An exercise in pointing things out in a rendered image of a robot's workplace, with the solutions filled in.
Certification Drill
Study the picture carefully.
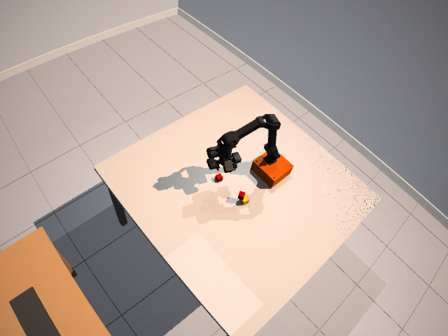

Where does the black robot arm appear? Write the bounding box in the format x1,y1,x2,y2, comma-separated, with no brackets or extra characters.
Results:
206,114,281,173

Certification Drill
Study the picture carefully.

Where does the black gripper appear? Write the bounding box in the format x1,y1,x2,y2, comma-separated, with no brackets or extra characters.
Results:
206,152,242,171

